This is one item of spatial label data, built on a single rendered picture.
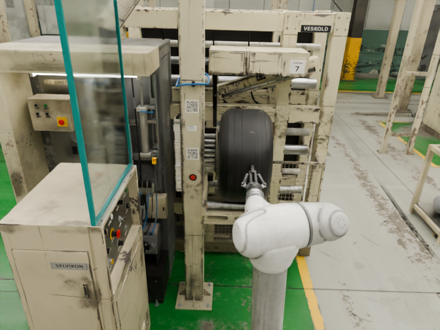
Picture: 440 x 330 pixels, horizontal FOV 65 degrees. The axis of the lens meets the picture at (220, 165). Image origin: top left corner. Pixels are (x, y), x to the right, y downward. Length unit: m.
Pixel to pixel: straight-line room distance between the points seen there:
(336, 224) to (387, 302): 2.16
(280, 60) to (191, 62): 0.57
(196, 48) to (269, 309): 1.32
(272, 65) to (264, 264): 1.45
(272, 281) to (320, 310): 1.83
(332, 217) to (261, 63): 1.38
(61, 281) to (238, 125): 1.14
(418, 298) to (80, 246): 2.57
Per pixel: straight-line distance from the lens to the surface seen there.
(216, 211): 2.16
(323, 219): 0.98
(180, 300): 2.79
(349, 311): 2.92
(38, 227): 1.50
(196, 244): 2.42
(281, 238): 0.95
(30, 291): 1.73
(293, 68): 2.21
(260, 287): 1.07
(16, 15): 12.03
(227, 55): 2.17
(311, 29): 2.52
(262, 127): 1.93
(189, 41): 1.91
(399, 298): 3.18
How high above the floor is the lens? 2.05
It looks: 25 degrees down
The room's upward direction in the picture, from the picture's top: 2 degrees clockwise
